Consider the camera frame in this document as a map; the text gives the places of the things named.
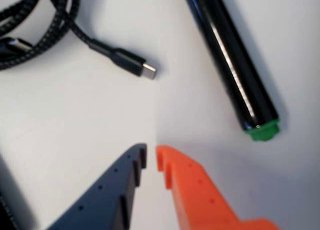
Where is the black braided USB cable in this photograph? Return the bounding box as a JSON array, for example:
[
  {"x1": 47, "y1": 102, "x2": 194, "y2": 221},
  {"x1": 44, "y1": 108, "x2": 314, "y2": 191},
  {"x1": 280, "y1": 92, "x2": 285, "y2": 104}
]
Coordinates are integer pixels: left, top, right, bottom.
[{"x1": 0, "y1": 0, "x2": 158, "y2": 81}]

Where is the black marker with green cap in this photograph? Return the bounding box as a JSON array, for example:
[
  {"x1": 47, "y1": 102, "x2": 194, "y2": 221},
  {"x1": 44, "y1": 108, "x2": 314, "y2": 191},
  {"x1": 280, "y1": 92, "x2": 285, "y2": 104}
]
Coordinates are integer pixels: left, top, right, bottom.
[{"x1": 174, "y1": 0, "x2": 280, "y2": 142}]

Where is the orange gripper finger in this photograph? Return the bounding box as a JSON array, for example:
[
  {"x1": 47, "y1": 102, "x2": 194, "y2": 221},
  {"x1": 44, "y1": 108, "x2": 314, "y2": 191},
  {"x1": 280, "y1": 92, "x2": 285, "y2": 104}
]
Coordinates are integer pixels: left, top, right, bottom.
[{"x1": 155, "y1": 144, "x2": 282, "y2": 230}]

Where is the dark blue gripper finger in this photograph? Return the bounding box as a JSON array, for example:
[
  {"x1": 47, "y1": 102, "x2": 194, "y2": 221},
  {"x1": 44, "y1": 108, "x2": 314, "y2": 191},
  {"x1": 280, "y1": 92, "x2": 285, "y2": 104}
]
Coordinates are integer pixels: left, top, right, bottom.
[{"x1": 46, "y1": 143, "x2": 148, "y2": 230}]

